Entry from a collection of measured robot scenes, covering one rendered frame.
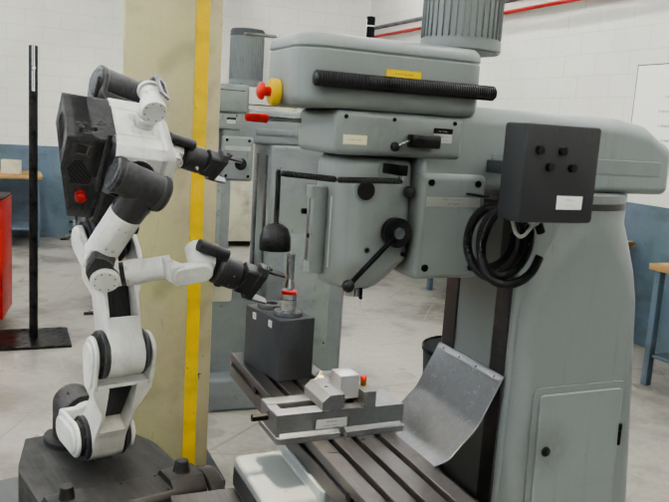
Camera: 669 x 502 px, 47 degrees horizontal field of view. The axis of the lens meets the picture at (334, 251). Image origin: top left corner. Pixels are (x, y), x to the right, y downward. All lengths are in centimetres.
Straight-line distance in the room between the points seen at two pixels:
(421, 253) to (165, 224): 187
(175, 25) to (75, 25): 731
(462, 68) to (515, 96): 669
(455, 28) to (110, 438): 158
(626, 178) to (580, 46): 566
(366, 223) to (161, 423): 218
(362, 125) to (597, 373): 93
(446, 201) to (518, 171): 25
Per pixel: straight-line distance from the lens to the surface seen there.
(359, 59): 171
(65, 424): 260
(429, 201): 182
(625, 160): 218
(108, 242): 205
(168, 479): 246
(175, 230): 351
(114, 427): 250
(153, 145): 210
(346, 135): 171
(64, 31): 1075
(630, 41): 733
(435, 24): 192
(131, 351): 229
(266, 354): 233
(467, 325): 213
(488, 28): 192
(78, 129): 208
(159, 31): 347
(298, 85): 169
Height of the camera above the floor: 169
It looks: 9 degrees down
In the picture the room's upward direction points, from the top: 4 degrees clockwise
